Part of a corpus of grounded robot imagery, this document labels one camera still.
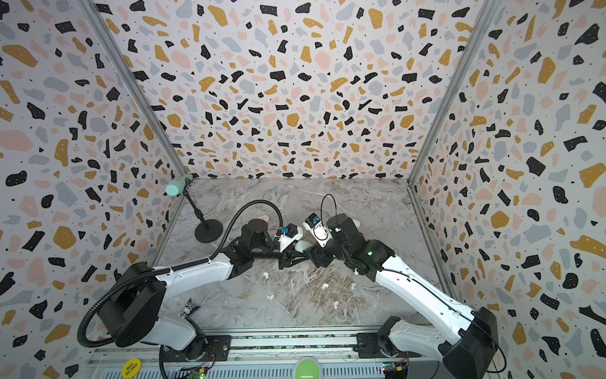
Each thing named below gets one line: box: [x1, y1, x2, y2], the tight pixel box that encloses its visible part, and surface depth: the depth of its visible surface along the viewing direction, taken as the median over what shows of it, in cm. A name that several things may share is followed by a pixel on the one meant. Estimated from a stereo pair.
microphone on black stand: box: [165, 174, 224, 244], surface depth 101 cm
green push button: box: [295, 359, 320, 379], surface depth 71 cm
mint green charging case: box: [294, 240, 314, 254], surface depth 75 cm
